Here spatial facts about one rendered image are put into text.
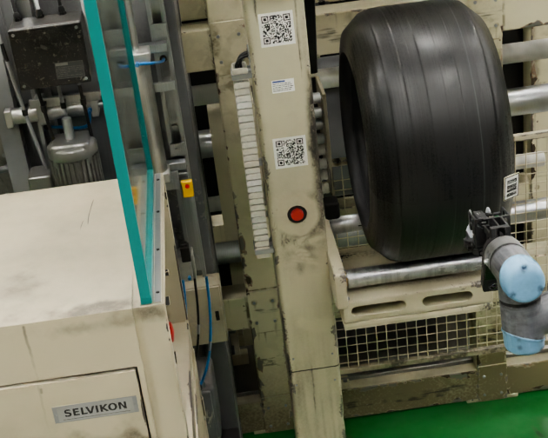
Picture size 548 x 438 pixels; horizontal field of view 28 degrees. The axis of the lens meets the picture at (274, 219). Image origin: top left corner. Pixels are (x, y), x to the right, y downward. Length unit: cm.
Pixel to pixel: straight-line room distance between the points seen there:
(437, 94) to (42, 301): 93
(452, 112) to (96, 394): 94
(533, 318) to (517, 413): 160
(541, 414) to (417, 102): 157
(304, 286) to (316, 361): 22
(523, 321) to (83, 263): 81
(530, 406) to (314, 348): 111
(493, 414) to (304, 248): 123
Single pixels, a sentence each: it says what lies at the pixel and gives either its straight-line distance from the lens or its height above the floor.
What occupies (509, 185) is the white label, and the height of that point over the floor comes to 116.
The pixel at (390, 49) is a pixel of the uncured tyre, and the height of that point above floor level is 145.
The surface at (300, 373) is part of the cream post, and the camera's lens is 278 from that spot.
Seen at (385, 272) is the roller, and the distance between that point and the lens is 257.
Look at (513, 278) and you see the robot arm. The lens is 197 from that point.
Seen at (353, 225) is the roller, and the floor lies 90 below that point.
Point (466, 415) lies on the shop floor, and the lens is 361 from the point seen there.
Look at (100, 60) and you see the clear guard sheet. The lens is 168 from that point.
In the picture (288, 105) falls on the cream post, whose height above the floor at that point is 133.
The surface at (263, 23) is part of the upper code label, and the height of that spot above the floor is 153.
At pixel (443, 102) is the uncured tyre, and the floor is 136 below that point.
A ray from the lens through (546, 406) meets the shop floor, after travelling 366.
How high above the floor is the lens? 221
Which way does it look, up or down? 27 degrees down
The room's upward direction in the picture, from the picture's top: 7 degrees counter-clockwise
